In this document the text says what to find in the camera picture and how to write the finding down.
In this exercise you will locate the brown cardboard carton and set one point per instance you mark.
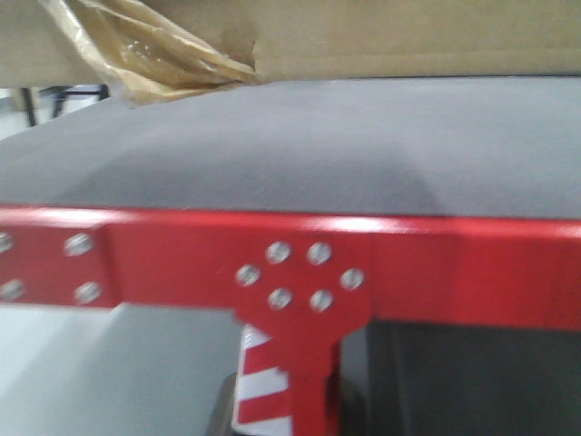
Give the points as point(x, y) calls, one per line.
point(167, 49)

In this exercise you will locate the grey conveyor belt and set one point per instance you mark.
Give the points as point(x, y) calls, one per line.
point(483, 147)

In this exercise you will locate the red conveyor frame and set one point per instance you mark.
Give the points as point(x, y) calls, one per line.
point(306, 280)

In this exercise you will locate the red white striped post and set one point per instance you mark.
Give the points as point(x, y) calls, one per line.
point(261, 393)

